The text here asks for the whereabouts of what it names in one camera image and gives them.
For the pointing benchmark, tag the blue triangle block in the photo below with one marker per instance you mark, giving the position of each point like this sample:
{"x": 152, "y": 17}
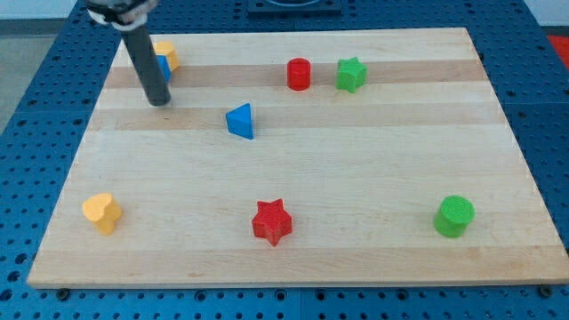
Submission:
{"x": 239, "y": 121}

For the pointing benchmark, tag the wooden board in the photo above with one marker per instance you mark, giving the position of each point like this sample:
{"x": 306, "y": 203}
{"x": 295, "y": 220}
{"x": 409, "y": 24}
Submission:
{"x": 362, "y": 174}

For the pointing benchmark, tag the red star block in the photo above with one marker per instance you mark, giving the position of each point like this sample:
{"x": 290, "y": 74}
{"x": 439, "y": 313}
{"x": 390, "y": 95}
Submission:
{"x": 272, "y": 221}

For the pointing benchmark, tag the red cylinder block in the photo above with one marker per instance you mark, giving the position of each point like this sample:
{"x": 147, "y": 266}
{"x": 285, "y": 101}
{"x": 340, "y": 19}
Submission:
{"x": 298, "y": 74}

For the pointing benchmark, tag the green star block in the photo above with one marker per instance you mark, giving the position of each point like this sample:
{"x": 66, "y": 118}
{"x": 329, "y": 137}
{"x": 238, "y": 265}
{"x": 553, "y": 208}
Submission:
{"x": 351, "y": 74}

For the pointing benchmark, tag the blue cube block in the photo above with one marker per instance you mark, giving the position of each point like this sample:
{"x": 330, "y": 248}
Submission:
{"x": 164, "y": 66}

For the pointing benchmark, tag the yellow hexagon block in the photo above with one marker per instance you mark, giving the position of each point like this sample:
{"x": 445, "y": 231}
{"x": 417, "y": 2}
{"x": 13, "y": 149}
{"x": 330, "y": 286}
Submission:
{"x": 167, "y": 49}

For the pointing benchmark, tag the green cylinder block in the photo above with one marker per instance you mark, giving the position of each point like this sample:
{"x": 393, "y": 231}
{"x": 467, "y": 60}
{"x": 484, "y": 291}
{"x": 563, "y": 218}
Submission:
{"x": 454, "y": 215}

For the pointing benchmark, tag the yellow heart block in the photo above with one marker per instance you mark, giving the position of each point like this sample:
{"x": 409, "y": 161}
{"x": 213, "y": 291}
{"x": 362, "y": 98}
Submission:
{"x": 103, "y": 211}

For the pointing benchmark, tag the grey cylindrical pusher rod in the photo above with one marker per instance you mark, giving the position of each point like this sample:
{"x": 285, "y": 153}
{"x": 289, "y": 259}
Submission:
{"x": 143, "y": 57}

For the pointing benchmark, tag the robot arm end with white ring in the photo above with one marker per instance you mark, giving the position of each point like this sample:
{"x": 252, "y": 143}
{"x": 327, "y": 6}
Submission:
{"x": 123, "y": 15}

